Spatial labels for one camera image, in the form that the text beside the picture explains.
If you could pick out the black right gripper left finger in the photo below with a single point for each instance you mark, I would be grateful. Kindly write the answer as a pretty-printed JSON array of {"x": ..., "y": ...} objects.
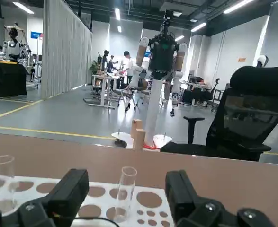
[{"x": 67, "y": 189}]

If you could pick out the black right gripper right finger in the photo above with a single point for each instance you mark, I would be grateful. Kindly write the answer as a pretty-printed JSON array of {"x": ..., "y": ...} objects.
[{"x": 181, "y": 196}]

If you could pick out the clear glass test tube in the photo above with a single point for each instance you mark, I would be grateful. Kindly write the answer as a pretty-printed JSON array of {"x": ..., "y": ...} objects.
[
  {"x": 127, "y": 186},
  {"x": 3, "y": 175}
]

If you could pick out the white test tube rack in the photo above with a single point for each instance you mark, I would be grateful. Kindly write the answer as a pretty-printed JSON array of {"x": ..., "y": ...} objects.
[{"x": 103, "y": 202}]

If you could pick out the black office chair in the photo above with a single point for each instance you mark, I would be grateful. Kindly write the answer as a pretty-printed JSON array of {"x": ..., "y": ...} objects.
[{"x": 247, "y": 123}]

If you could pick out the white desk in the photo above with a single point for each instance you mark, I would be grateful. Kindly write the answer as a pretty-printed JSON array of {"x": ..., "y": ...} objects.
[{"x": 103, "y": 92}]

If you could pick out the green potted plant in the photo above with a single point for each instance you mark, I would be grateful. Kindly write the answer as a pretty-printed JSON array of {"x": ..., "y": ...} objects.
[{"x": 95, "y": 67}]

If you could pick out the black cloth covered table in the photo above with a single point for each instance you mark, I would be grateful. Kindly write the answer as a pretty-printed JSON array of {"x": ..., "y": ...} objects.
[{"x": 6, "y": 78}]

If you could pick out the person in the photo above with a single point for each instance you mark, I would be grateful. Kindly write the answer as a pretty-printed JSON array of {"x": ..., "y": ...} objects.
[
  {"x": 128, "y": 63},
  {"x": 105, "y": 59}
]

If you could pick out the grey curtain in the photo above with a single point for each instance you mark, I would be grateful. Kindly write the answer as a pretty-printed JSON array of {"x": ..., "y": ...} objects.
[{"x": 65, "y": 52}]

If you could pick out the black humanoid robot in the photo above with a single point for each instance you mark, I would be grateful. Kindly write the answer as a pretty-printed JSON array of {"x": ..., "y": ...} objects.
[{"x": 162, "y": 54}]

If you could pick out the white humanoid robot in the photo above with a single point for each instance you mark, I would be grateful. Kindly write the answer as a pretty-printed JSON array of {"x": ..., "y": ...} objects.
[
  {"x": 262, "y": 60},
  {"x": 12, "y": 46}
]

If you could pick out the ceiling strip light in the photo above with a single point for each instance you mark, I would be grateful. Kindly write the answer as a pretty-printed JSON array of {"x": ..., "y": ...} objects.
[
  {"x": 198, "y": 27},
  {"x": 22, "y": 7},
  {"x": 117, "y": 13},
  {"x": 238, "y": 6}
]

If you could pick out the wooden post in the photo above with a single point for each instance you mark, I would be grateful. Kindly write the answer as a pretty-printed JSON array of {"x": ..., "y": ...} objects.
[{"x": 137, "y": 134}]

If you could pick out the orange wall sign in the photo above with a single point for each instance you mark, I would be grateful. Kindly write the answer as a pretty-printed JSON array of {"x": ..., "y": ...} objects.
[{"x": 242, "y": 59}]

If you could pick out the blue wall sign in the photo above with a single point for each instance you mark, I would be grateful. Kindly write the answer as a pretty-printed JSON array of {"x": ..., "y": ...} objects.
[{"x": 35, "y": 35}]

